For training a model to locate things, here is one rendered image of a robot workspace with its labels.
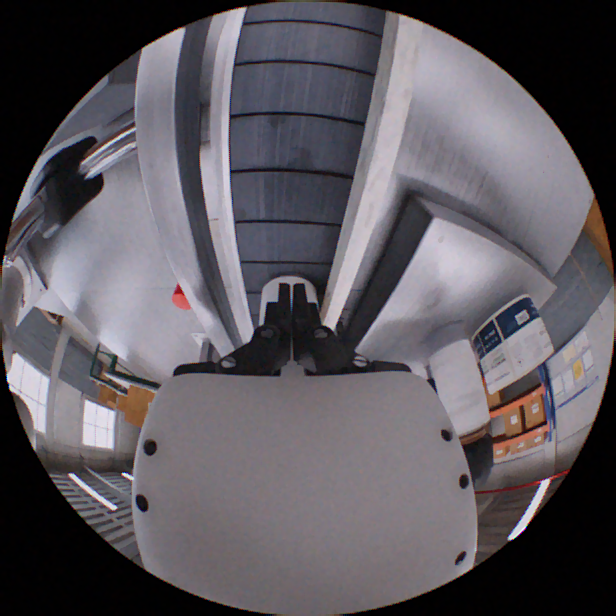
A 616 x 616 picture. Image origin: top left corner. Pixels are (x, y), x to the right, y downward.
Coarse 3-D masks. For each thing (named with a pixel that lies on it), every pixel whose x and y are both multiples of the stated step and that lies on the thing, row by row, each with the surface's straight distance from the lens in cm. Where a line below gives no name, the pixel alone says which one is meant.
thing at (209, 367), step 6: (180, 366) 9; (186, 366) 9; (192, 366) 9; (198, 366) 9; (204, 366) 9; (210, 366) 9; (174, 372) 9; (180, 372) 9; (186, 372) 9; (192, 372) 9; (198, 372) 9; (204, 372) 9; (210, 372) 9; (216, 372) 9
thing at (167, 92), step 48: (144, 48) 7; (192, 48) 6; (144, 96) 6; (192, 96) 6; (144, 144) 6; (192, 144) 6; (192, 192) 6; (192, 240) 6; (192, 288) 7; (240, 336) 12
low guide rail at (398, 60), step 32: (384, 32) 14; (416, 32) 13; (384, 64) 12; (416, 64) 11; (384, 96) 10; (384, 128) 10; (384, 160) 10; (352, 192) 12; (384, 192) 11; (352, 224) 11; (352, 256) 12
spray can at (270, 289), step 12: (276, 276) 17; (288, 276) 17; (300, 276) 17; (264, 288) 18; (276, 288) 16; (312, 288) 17; (264, 300) 17; (276, 300) 15; (312, 300) 16; (264, 312) 16; (288, 372) 12; (300, 372) 13
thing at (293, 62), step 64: (320, 0) 17; (256, 64) 14; (320, 64) 14; (256, 128) 13; (320, 128) 13; (256, 192) 14; (320, 192) 14; (256, 256) 16; (320, 256) 16; (256, 320) 23
